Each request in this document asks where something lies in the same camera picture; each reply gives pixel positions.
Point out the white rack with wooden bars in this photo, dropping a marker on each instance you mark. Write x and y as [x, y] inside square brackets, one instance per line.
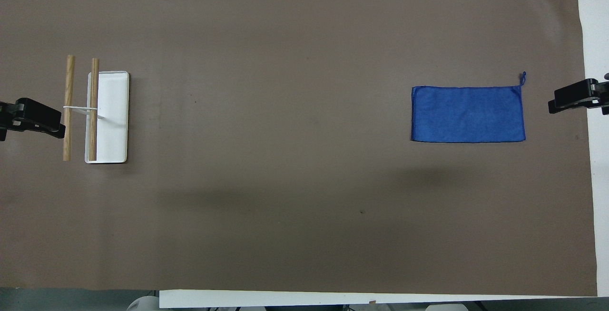
[112, 111]

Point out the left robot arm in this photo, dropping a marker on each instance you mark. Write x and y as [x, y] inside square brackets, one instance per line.
[142, 305]

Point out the blue towel with loop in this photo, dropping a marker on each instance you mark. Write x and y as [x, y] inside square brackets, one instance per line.
[468, 113]

